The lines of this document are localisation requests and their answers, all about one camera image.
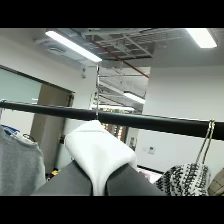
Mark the black clothes rail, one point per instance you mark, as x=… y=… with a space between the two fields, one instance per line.
x=150 y=122

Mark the brown garment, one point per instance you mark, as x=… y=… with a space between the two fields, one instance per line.
x=218 y=185

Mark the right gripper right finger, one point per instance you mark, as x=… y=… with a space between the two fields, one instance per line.
x=133 y=185

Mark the blue clothes hanger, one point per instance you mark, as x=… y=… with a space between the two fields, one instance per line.
x=9 y=130

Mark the grey garment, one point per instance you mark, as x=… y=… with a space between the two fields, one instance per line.
x=20 y=166

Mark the white long-sleeved shirt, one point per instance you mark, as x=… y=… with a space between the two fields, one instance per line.
x=100 y=153

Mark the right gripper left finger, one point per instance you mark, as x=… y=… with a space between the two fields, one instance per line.
x=71 y=183

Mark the silver clothes hanger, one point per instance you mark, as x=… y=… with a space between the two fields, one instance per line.
x=205 y=143

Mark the long ceiling lamp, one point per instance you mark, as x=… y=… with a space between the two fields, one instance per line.
x=73 y=46
x=201 y=37

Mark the black and white checked garment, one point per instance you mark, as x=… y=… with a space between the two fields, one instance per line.
x=186 y=181

